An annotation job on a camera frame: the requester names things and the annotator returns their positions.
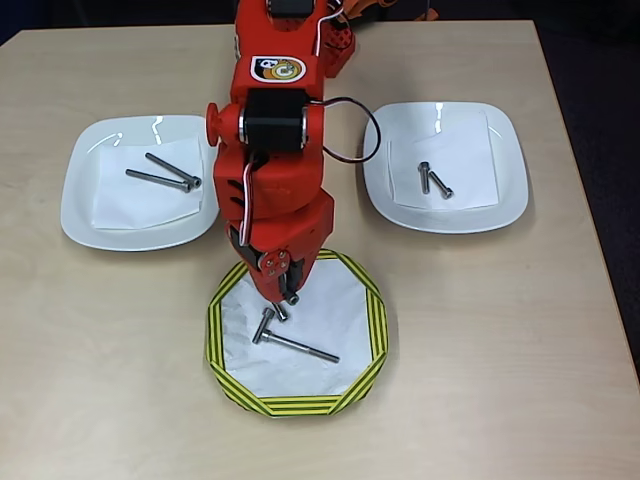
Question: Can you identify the white wrist servo cable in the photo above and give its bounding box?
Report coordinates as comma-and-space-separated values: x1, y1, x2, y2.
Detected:
238, 152, 262, 247

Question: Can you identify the white upper arm cable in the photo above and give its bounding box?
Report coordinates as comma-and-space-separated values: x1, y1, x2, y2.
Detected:
312, 9, 347, 59

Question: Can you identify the red black servo cable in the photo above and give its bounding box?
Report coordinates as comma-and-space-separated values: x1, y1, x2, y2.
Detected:
319, 96, 382, 164

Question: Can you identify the white square ceramic plate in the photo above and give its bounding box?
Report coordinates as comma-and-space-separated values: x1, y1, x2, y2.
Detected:
59, 114, 227, 253
362, 101, 530, 235

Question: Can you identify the orange printed robot part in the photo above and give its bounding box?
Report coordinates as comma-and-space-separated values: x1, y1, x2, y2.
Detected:
344, 0, 440, 24

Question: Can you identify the white crinkled paper sheet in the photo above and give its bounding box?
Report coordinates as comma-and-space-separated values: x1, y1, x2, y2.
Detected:
219, 259, 371, 400

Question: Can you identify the white paper napkin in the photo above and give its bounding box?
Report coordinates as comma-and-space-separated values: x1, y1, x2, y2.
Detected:
91, 134, 205, 233
387, 109, 501, 210

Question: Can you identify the yellow black striped plate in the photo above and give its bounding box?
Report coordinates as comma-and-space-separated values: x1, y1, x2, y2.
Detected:
203, 248, 390, 419

